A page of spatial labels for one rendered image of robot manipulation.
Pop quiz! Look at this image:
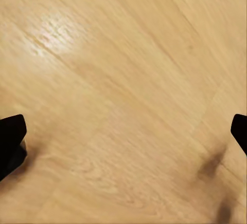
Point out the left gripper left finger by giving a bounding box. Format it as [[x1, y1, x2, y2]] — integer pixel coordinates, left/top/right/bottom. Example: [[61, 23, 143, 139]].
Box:
[[0, 114, 27, 176]]

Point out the digital camera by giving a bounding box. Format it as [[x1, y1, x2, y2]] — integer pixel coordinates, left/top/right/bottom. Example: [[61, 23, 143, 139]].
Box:
[[0, 140, 27, 181]]

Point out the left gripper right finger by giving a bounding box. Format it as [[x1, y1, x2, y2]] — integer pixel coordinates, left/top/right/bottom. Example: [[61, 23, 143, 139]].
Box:
[[231, 114, 247, 155]]

